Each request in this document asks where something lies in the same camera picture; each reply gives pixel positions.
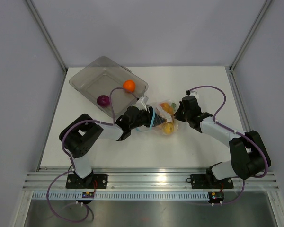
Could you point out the white slotted cable duct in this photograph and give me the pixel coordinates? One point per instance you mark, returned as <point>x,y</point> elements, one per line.
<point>122,196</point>

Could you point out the orange fake orange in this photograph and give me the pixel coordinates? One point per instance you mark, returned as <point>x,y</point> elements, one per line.
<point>129,86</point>

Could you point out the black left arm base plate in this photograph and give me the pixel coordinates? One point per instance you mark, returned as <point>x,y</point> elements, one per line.
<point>98,181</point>

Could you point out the aluminium frame rail right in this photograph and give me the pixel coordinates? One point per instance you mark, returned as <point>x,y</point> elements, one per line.
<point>238,100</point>

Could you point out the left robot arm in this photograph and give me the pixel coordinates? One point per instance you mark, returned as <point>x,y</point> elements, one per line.
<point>78,138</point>

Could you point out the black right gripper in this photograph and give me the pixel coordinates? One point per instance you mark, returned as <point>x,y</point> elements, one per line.
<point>177,114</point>

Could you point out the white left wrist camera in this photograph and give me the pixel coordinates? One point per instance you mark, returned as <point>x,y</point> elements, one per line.
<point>141,103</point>

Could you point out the purple fake onion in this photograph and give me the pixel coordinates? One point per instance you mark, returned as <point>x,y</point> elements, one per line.
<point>103,101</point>

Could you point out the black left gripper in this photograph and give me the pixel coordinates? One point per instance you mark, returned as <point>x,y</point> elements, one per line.
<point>148,115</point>

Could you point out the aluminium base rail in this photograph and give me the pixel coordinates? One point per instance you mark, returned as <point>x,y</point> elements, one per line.
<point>140,179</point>

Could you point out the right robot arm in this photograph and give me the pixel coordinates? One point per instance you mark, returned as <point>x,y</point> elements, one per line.
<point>248,154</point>

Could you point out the clear zip top bag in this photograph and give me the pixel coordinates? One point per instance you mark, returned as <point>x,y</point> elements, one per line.
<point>162,113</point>

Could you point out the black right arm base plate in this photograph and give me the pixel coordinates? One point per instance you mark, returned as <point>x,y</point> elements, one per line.
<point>203,181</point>

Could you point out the smoky clear plastic bin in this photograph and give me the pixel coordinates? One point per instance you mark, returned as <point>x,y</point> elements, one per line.
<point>106,77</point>

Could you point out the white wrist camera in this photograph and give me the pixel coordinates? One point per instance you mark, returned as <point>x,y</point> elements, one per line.
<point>141,103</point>
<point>193,93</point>

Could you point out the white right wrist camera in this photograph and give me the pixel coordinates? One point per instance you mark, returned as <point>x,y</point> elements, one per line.
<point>193,93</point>

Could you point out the fake peach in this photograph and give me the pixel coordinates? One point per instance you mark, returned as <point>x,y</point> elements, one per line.
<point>167,108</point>

